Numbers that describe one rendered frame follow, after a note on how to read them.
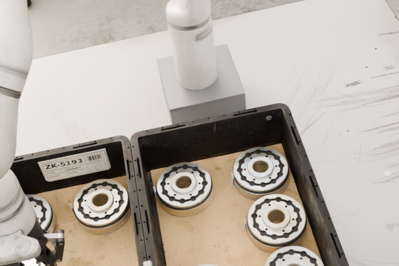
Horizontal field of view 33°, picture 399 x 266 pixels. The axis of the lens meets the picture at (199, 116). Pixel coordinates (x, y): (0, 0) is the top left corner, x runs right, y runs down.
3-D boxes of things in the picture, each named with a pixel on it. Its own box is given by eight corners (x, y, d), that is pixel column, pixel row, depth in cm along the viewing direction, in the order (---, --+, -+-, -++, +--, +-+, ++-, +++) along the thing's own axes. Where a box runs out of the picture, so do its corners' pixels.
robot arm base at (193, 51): (171, 68, 152) (160, 9, 140) (209, 56, 154) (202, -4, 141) (184, 95, 146) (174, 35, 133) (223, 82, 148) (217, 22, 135)
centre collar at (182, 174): (168, 176, 125) (168, 174, 124) (194, 170, 125) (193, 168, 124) (173, 197, 121) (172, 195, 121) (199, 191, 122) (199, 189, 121)
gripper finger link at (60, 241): (57, 241, 106) (50, 262, 109) (69, 242, 106) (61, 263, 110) (57, 227, 108) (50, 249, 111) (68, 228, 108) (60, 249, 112)
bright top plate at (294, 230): (243, 199, 120) (243, 198, 120) (299, 192, 120) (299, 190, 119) (252, 248, 113) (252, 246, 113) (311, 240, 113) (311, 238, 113)
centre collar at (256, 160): (243, 162, 125) (243, 160, 125) (268, 154, 126) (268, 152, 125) (253, 182, 122) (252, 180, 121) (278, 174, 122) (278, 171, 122)
